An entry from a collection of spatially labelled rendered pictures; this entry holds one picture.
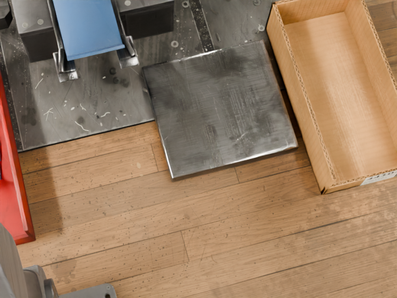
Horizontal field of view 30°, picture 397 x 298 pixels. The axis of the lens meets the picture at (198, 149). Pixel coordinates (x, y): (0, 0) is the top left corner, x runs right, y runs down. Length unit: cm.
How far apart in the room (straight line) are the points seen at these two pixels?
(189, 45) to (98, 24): 15
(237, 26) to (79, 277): 40
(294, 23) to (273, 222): 28
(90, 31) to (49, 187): 20
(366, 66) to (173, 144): 29
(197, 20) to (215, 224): 29
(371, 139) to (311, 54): 14
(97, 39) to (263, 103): 23
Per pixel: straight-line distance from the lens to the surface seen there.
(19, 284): 55
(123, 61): 93
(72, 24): 95
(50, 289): 80
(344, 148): 100
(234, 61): 100
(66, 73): 92
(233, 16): 106
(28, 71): 103
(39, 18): 96
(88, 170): 97
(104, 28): 94
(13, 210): 96
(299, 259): 95
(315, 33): 105
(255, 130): 97
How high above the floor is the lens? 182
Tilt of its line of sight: 71 degrees down
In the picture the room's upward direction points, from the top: 8 degrees clockwise
